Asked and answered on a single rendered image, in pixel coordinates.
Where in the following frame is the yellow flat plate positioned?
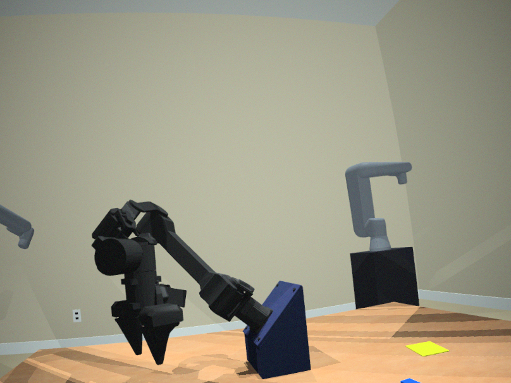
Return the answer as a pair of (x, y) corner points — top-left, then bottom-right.
(406, 341), (449, 356)

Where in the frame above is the blue rectangular bar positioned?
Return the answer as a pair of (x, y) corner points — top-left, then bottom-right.
(400, 378), (420, 383)

